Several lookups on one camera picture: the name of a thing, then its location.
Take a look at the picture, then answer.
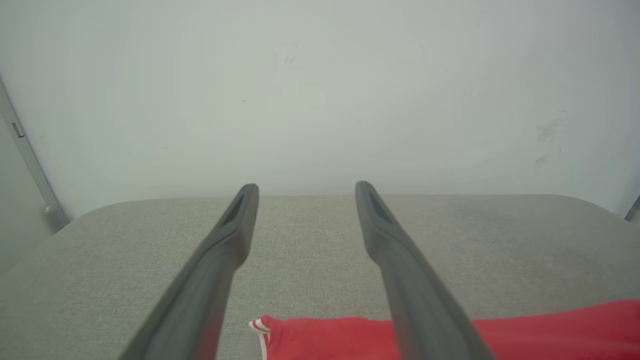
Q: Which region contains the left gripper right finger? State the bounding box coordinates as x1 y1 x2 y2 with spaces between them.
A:
355 180 497 360

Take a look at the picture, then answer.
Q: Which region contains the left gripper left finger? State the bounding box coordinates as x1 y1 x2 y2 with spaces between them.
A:
117 183 260 360

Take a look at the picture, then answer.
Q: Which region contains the red shirt with white sleeves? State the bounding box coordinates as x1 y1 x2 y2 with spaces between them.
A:
248 298 640 360

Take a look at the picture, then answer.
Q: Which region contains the grey wall pole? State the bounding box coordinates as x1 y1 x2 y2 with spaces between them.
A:
0 80 71 233

